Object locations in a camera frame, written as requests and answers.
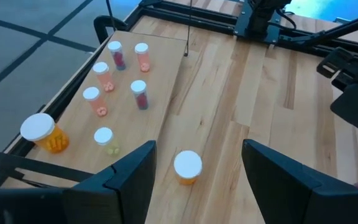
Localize small yellow-green pill bottle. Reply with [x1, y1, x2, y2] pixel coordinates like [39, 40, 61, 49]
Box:
[93, 126, 121, 157]

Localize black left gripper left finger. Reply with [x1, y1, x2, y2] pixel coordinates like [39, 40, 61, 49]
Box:
[63, 139, 157, 224]

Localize black aluminium frame rails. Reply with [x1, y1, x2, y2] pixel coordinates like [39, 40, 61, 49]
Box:
[132, 0, 358, 68]

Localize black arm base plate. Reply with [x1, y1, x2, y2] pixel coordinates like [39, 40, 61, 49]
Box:
[233, 6, 284, 44]

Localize large orange pill bottle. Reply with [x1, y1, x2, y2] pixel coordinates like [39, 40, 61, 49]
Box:
[19, 112, 70, 154]
[173, 150, 203, 187]

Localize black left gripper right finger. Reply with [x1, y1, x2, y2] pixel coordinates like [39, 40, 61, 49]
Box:
[242, 139, 358, 224]

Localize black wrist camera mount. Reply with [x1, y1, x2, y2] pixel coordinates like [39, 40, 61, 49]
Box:
[316, 47, 351, 79]

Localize small pink pill bottle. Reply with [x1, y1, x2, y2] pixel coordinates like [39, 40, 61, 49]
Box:
[92, 61, 116, 93]
[134, 42, 151, 73]
[82, 86, 109, 118]

